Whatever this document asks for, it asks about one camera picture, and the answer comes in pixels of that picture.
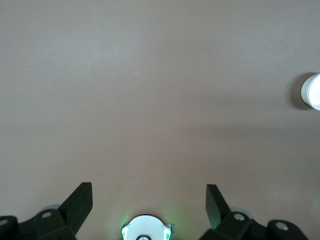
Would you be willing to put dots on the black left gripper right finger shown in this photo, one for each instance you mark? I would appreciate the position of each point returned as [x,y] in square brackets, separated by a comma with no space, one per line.
[225,225]

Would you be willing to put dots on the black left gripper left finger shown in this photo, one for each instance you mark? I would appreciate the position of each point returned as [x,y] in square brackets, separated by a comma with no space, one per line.
[71,215]

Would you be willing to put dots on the white bowl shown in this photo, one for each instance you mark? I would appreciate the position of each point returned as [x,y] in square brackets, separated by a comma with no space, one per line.
[304,91]

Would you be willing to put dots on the brown table cloth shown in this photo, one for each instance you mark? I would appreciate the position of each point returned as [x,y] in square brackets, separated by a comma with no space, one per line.
[150,75]

